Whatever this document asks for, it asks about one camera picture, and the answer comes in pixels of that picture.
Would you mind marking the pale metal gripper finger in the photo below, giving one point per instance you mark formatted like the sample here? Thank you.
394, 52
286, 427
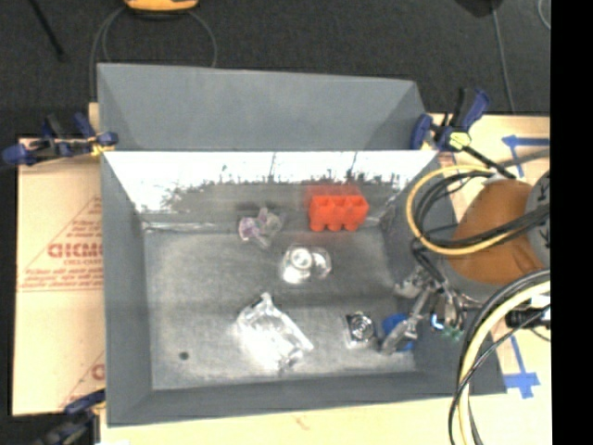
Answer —
396, 336

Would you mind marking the blue round cap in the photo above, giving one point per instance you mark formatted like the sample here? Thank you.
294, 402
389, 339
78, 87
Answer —
390, 323

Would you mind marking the small clear square glass jar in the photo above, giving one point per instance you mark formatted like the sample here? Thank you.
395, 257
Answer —
360, 328

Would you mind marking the orange-red toy brick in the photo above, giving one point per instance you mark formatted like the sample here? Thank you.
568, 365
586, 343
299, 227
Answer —
338, 211

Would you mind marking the clear glass cup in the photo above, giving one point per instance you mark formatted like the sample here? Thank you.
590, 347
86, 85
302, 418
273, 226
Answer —
303, 263

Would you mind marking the clear plastic bottle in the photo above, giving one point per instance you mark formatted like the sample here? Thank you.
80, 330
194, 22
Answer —
271, 332

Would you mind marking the clear glass piece purple tint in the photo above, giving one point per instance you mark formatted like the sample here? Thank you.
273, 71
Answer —
259, 225

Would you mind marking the grey metal bin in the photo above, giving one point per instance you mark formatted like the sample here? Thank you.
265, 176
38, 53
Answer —
194, 295

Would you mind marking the brown cardboard board red print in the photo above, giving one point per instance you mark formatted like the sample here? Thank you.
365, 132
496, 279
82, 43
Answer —
55, 295

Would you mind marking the black cylinder on white bracket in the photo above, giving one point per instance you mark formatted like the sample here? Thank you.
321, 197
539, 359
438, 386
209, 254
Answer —
526, 317

